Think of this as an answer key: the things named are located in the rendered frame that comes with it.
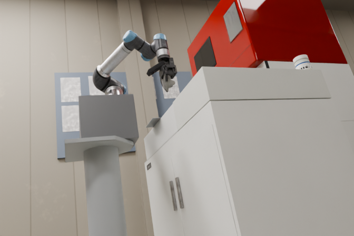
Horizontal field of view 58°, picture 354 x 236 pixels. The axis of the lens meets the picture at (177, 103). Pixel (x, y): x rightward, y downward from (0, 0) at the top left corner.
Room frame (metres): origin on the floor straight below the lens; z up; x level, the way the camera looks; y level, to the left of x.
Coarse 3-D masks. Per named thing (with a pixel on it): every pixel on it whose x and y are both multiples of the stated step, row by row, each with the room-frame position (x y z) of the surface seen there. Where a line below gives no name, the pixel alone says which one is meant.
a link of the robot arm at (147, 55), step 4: (144, 44) 1.59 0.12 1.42; (148, 44) 1.61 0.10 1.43; (144, 48) 1.61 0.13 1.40; (148, 48) 1.62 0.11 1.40; (140, 52) 1.64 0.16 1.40; (144, 52) 1.63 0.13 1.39; (148, 52) 1.63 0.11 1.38; (152, 52) 1.62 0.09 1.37; (144, 56) 1.66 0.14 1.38; (148, 56) 1.66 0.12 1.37; (152, 56) 1.66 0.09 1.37; (144, 60) 1.69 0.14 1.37; (148, 60) 1.69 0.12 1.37
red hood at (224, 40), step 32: (224, 0) 1.79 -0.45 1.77; (256, 0) 1.73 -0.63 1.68; (288, 0) 1.85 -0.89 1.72; (320, 0) 1.98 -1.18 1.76; (224, 32) 1.88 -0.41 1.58; (256, 32) 1.70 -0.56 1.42; (288, 32) 1.80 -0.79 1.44; (320, 32) 1.92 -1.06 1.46; (192, 64) 2.37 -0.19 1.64; (224, 64) 1.96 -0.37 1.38; (256, 64) 1.72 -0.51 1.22
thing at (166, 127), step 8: (168, 112) 1.51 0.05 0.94; (160, 120) 1.62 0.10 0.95; (168, 120) 1.52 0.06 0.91; (160, 128) 1.64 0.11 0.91; (168, 128) 1.54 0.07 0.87; (176, 128) 1.44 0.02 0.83; (152, 136) 1.78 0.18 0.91; (160, 136) 1.66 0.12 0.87; (168, 136) 1.56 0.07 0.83; (152, 144) 1.80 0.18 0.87; (160, 144) 1.68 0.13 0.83; (152, 152) 1.82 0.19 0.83
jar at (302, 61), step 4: (300, 56) 1.38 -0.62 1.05; (304, 56) 1.38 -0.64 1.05; (296, 60) 1.39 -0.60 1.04; (300, 60) 1.38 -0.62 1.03; (304, 60) 1.38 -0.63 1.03; (308, 60) 1.38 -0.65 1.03; (296, 64) 1.40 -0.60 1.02; (300, 64) 1.38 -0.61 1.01; (304, 64) 1.38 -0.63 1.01; (308, 64) 1.38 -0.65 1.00; (296, 68) 1.41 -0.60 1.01; (300, 68) 1.39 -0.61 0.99; (304, 68) 1.38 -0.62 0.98; (308, 68) 1.38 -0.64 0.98
